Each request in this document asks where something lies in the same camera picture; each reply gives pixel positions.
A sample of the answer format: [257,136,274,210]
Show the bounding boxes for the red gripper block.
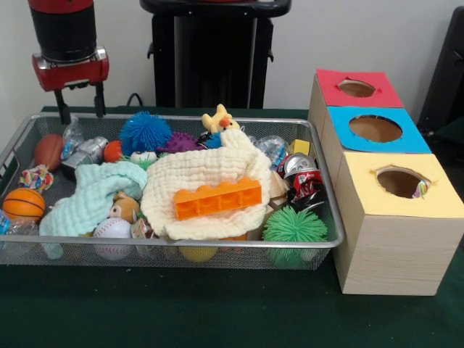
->
[31,46,110,125]

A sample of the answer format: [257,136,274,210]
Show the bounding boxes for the silver toy robot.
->
[60,136,109,181]

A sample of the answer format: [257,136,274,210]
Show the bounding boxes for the small red ball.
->
[104,140,124,163]

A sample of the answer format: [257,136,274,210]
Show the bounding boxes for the blue spiky ball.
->
[119,111,173,152]

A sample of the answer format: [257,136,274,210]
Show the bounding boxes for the mint green knitted cloth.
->
[38,161,149,260]

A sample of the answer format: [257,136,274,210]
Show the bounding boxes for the colourful rope knot toy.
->
[17,165,54,193]

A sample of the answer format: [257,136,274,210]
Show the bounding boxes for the cream waffle cloth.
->
[140,128,273,241]

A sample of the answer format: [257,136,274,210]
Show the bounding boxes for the orange plastic compartment tray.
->
[173,177,264,221]

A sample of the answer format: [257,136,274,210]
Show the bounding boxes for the colourful polka dot cloth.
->
[412,179,431,199]

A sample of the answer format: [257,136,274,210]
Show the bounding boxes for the wooden box with three holes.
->
[307,68,464,297]

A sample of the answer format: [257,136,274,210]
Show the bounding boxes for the small brown football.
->
[35,133,65,172]

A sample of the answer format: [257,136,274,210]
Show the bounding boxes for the small orange basketball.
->
[2,187,47,223]

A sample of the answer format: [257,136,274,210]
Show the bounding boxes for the dark green table cloth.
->
[0,104,464,348]

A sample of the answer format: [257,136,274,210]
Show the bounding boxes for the large green spiky ball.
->
[262,206,329,268]

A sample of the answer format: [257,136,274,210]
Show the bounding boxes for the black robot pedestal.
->
[139,0,293,109]

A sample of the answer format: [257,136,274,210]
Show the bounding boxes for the shallow wire mesh bin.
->
[0,112,344,271]

